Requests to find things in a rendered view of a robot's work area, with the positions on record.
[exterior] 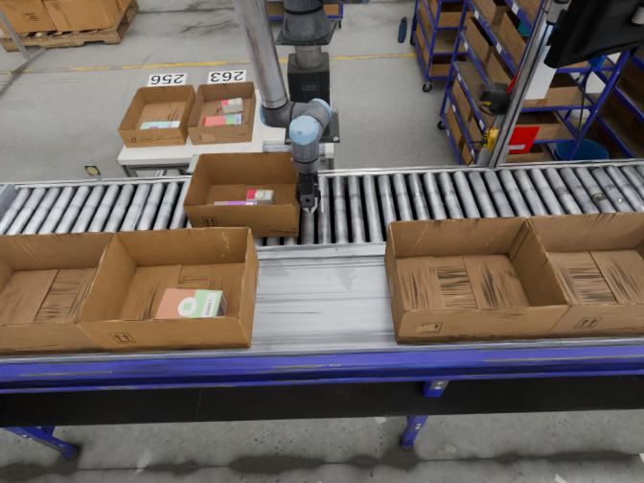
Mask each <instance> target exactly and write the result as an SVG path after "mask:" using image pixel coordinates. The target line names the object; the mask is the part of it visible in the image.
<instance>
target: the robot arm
mask: <svg viewBox="0 0 644 483"><path fill-rule="evenodd" d="M232 1H233V4H234V7H235V11H236V14H237V18H238V20H239V23H240V27H241V33H242V36H243V39H244V43H245V46H246V50H247V53H248V55H249V59H250V62H251V65H252V69H253V72H254V76H255V79H256V82H257V85H258V88H259V92H260V95H261V98H262V101H261V104H260V108H259V113H260V119H261V121H262V123H263V124H264V125H265V126H267V127H280V128H289V137H290V142H291V150H292V158H291V161H293V167H294V169H295V170H296V171H297V172H298V185H299V186H297V189H298V191H296V196H297V201H298V202H299V204H300V205H301V206H302V207H303V209H304V210H306V211H307V212H308V213H312V212H313V211H314V210H315V209H316V207H317V206H318V204H319V202H320V200H321V190H318V188H319V186H318V171H317V170H318V169H319V167H320V156H319V140H320V138H321V136H322V134H323V132H324V130H325V128H326V126H327V124H328V123H329V122H330V119H331V116H332V112H331V109H330V107H329V105H328V104H327V103H326V102H325V101H323V100H320V99H313V100H311V101H309V103H297V102H290V101H289V100H288V94H287V92H286V88H285V84H284V79H283V75H282V71H281V66H280V62H279V58H278V54H277V50H276V45H275V41H274V37H273V32H272V29H271V24H270V20H269V16H268V11H267V7H266V3H265V0H232ZM369 2H370V0H284V6H285V17H284V22H283V35H284V37H286V38H288V39H291V40H296V41H307V40H313V39H317V38H319V37H322V36H324V35H326V34H327V33H328V32H329V31H330V21H329V19H328V16H327V15H326V13H325V10H324V7H323V3H324V4H360V5H361V4H367V3H369ZM315 173H316V174H315Z"/></svg>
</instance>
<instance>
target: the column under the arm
mask: <svg viewBox="0 0 644 483"><path fill-rule="evenodd" d="M321 53H322V62H321V63H320V64H318V65H316V66H313V67H302V66H299V65H298V64H297V57H296V53H291V54H288V60H287V85H288V93H289V101H290V102H297V103H306V104H308V103H309V101H311V100H313V99H320V100H323V101H325V102H326V103H327V104H328V105H329V107H330V108H331V92H330V59H329V53H328V52H321ZM331 112H332V116H331V119H330V122H329V123H328V124H327V126H326V128H325V130H324V132H323V134H322V136H321V138H320V140H319V144H329V143H340V136H339V121H338V110H331ZM285 145H291V142H290V137H289V128H286V133H285Z"/></svg>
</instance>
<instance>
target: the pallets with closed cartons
mask: <svg viewBox="0 0 644 483"><path fill-rule="evenodd" d="M0 7H1V9H2V11H3V12H4V14H5V16H6V17H7V18H8V20H9V22H10V23H11V26H12V27H13V29H14V31H15V32H16V34H18V33H21V34H20V35H19V36H18V37H19V39H20V41H21V42H22V44H23V46H31V45H39V46H40V47H41V48H45V49H46V50H47V49H52V48H54V47H59V49H62V48H68V46H74V47H81V46H83V45H84V44H85V41H96V40H103V41H104V43H106V45H113V44H121V42H122V40H123V38H124V36H125V34H126V32H127V30H128V28H129V26H130V24H131V22H132V20H133V18H134V17H135V15H136V13H137V12H138V10H139V6H138V3H137V1H136V0H0ZM0 28H1V30H2V31H3V33H4V34H3V35H2V36H1V37H0V42H1V44H2V45H3V47H4V48H5V50H6V51H7V53H10V52H20V51H19V49H18V48H17V46H16V45H15V43H14V41H13V40H12V37H11V36H10V34H9V32H8V31H7V29H6V28H5V26H4V24H3V23H2V21H1V19H0ZM100 29H102V31H101V32H99V30H100ZM54 30H56V32H55V33H54V34H53V35H46V34H47V33H48V32H49V31H54ZM82 30H84V32H83V33H82V34H81V31H82ZM70 31H71V32H70ZM36 32H38V33H37V34H36V35H35V33H36ZM66 32H70V33H69V34H65V33H66Z"/></svg>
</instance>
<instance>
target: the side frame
mask: <svg viewBox="0 0 644 483"><path fill-rule="evenodd" d="M615 375H644V345H613V346H583V347H552V348H521V349H491V350H459V351H428V352H397V353H367V354H336V355H305V356H244V357H213V358H182V359H152V360H121V361H90V362H59V363H28V364H0V394H8V393H39V392H71V391H104V390H135V389H168V388H199V387H231V386H264V385H295V384H328V383H360V382H391V381H424V380H487V379H519V378H551V377H583V376H615Z"/></svg>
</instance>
